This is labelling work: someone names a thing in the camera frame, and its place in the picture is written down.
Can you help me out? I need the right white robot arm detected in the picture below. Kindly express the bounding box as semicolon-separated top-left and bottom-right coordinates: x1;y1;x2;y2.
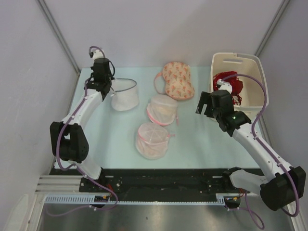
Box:
196;90;306;217

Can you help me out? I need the aluminium frame post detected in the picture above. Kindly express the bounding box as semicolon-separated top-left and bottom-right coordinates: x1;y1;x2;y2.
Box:
35;0;81;74
254;0;291;56

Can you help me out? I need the pink mesh bag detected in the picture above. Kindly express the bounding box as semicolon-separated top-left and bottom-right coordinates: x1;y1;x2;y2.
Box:
135;122;175;160
146;94;179;126

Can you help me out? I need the cream plastic basket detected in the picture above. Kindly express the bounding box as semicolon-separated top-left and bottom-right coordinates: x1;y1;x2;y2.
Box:
209;52;268;120

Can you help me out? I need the left aluminium frame post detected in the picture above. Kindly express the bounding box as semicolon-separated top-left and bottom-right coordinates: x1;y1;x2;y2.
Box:
35;0;81;74

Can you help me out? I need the pink mesh bag front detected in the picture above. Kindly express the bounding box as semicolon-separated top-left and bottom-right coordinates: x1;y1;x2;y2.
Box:
135;122;175;160

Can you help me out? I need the right aluminium frame post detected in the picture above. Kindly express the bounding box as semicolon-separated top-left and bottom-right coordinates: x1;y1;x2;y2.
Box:
254;0;291;56

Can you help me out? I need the white slotted cable duct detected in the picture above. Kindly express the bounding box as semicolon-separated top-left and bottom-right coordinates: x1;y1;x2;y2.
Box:
45;192;244;205

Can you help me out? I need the grey trimmed mesh laundry bag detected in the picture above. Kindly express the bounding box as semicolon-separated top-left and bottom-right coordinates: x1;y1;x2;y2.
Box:
111;78;139;111

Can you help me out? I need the floral orange laundry bag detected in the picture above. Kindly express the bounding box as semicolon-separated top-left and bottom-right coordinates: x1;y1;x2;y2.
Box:
154;62;195;101

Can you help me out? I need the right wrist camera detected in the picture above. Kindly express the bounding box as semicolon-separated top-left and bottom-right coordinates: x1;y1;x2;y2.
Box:
217;79;232;94

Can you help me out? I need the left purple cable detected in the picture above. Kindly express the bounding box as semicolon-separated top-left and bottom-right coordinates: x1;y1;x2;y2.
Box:
44;45;120;216

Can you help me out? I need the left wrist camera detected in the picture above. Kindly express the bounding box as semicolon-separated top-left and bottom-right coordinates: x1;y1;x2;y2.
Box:
89;49;105;60

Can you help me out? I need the pink mesh bag middle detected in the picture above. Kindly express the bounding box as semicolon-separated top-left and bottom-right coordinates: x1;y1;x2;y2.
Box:
146;94;179;126

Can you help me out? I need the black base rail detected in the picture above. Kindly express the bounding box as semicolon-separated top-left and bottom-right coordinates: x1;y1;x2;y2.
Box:
49;168;265;202

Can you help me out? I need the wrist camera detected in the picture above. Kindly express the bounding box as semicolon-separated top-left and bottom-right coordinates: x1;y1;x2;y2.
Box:
217;79;232;94
89;49;105;60

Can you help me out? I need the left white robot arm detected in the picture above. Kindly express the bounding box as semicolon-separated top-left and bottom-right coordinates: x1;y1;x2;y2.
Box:
50;57;115;193

